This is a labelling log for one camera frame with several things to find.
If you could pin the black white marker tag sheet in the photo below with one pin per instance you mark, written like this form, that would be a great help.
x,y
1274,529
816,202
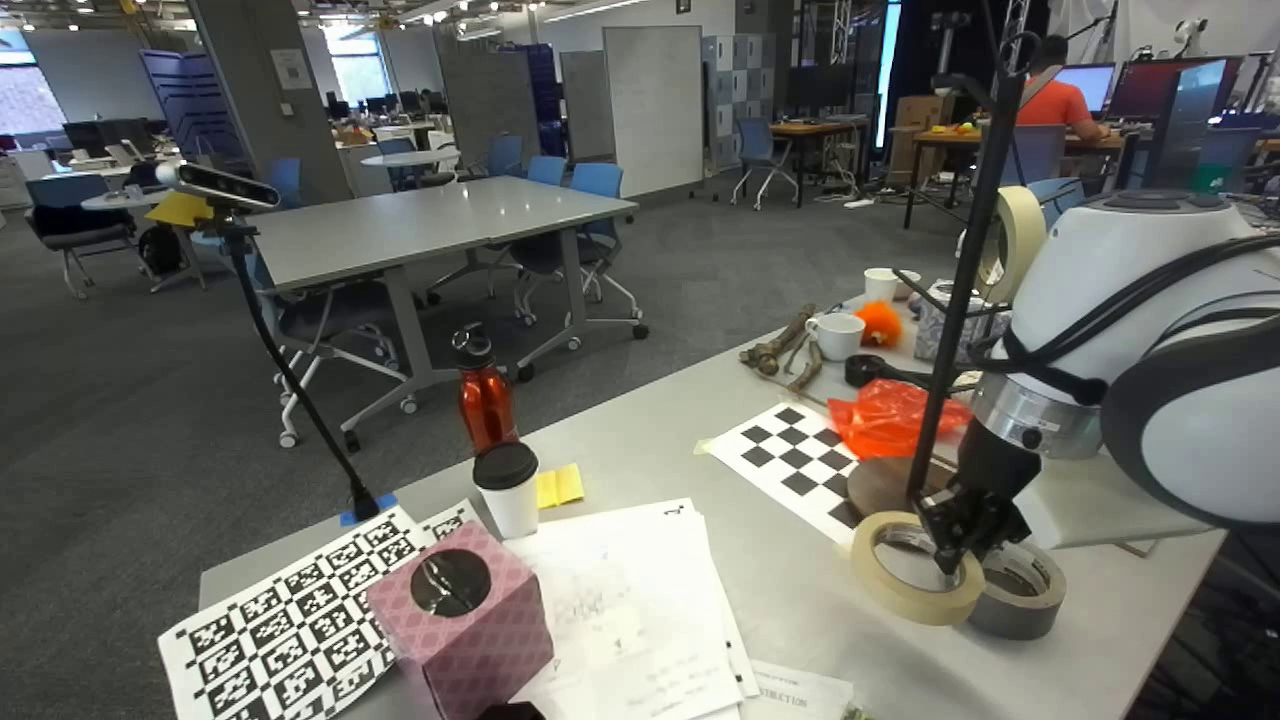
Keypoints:
x,y
282,640

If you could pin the wooden desk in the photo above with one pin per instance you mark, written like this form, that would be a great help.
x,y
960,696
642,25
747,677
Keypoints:
x,y
816,129

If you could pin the pink patterned tissue box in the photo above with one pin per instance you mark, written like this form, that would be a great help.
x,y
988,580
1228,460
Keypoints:
x,y
475,654

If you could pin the thick brown wooden branch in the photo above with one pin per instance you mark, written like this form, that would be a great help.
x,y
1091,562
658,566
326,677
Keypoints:
x,y
767,351

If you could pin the black camera on thin stand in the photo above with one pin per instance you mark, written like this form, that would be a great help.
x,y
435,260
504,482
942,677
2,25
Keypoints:
x,y
221,185

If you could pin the red bottle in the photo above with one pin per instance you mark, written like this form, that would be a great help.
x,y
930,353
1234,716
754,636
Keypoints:
x,y
484,412

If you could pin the white mug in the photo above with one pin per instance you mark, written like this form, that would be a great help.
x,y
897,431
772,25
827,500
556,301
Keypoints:
x,y
838,338

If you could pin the seated person orange shirt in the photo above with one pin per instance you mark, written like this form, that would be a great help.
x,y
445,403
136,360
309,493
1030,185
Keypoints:
x,y
1063,103

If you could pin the grey duct tape roll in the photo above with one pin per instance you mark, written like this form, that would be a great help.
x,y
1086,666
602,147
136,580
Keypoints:
x,y
1032,604

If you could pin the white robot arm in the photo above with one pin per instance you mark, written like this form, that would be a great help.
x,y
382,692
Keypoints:
x,y
1160,307

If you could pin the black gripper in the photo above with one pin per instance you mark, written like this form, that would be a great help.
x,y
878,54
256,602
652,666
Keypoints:
x,y
997,473

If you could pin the white cup black lid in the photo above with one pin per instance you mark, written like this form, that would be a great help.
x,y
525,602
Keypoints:
x,y
504,515

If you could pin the orange plastic bag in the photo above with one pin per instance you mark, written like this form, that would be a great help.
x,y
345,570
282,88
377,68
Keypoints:
x,y
882,423

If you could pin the grey swirl patterned cloth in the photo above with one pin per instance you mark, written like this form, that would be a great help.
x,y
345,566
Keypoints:
x,y
974,325

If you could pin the white paper sheets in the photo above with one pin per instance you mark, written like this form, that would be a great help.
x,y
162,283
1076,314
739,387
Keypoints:
x,y
626,602

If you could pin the black pole wooden base holder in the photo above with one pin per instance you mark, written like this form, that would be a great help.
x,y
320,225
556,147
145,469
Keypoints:
x,y
981,225

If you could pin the long brown wooden branch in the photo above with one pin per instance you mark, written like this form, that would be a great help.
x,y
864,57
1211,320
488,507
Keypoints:
x,y
804,364

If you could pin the small white cup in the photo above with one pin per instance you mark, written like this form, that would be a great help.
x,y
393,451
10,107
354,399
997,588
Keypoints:
x,y
882,283

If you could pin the grey flat board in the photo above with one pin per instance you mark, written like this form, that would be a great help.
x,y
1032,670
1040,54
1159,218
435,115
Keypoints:
x,y
1123,507

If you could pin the black office chair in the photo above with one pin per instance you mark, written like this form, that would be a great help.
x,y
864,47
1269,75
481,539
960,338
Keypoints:
x,y
73,222

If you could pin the grey office table white legs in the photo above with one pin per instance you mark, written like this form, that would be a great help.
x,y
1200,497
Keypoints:
x,y
424,222

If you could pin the orange fuzzy ball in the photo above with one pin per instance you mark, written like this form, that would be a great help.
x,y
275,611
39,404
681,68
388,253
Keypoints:
x,y
882,325

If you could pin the yellow sticky notes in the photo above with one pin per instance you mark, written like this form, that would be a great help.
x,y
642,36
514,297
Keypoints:
x,y
562,486

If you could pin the white partition panel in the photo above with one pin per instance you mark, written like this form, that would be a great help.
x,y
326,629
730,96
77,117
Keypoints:
x,y
652,107

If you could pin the blue office chair white base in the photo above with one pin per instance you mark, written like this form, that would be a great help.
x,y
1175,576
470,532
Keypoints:
x,y
596,183

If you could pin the black white checkerboard sheet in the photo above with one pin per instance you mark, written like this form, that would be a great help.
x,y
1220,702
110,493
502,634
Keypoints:
x,y
784,460

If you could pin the black monitor on stand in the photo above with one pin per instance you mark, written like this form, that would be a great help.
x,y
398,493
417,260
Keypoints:
x,y
1187,121

